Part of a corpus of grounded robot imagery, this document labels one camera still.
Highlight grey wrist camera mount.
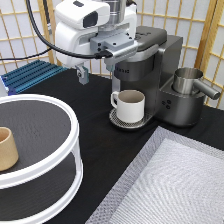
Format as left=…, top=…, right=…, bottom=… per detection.
left=90, top=30, right=138, bottom=65

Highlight grey woven placemat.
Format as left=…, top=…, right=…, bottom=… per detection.
left=85, top=127, right=224, bottom=224

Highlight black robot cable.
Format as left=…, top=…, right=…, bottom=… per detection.
left=0, top=0, right=114, bottom=62

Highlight tan wooden cup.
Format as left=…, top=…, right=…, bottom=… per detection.
left=0, top=127, right=19, bottom=171

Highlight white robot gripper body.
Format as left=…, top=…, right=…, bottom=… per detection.
left=55, top=0, right=137, bottom=67

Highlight steel milk frother jug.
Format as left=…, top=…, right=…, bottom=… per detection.
left=173, top=68, right=221, bottom=100

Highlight white two-tier round shelf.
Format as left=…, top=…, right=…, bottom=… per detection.
left=0, top=94, right=83, bottom=224

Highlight blue ribbed rack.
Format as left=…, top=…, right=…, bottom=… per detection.
left=2, top=60, right=65, bottom=95

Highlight grey pod coffee machine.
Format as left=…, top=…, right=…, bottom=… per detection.
left=109, top=26, right=205, bottom=130

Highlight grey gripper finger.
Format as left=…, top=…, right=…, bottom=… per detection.
left=76, top=65, right=89, bottom=85
left=104, top=58, right=115, bottom=72

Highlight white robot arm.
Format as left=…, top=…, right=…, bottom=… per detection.
left=55, top=0, right=137, bottom=85

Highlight white ceramic mug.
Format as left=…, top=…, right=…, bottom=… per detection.
left=110, top=90, right=145, bottom=123

